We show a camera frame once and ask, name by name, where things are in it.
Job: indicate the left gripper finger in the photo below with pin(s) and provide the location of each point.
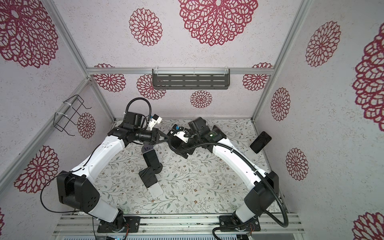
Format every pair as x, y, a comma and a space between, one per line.
161, 140
163, 135

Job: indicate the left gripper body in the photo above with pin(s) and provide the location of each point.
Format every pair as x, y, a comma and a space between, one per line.
154, 135

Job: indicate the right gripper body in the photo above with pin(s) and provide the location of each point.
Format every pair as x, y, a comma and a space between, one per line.
189, 147

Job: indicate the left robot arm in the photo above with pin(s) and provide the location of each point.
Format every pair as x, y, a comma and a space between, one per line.
76, 188

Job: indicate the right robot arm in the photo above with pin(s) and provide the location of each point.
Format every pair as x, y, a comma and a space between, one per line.
263, 186

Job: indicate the purple round phone stand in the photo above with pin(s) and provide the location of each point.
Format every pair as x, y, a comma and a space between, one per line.
147, 147

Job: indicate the dark grey round stand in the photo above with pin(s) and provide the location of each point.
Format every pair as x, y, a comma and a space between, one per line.
157, 167

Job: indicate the white phone stand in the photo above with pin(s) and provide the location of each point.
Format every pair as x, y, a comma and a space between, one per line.
156, 190

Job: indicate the far right white stand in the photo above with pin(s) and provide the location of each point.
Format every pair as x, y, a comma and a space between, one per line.
251, 155

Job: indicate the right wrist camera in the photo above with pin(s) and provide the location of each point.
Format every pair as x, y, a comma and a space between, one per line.
181, 133

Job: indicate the grey slotted wall shelf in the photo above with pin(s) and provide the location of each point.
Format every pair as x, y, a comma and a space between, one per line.
191, 80

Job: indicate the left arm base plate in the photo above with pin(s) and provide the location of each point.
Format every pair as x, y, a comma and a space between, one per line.
122, 224

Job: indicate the black wire wall rack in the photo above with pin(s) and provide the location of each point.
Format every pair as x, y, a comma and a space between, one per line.
65, 117

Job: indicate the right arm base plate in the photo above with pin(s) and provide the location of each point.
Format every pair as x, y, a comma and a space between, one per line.
233, 224

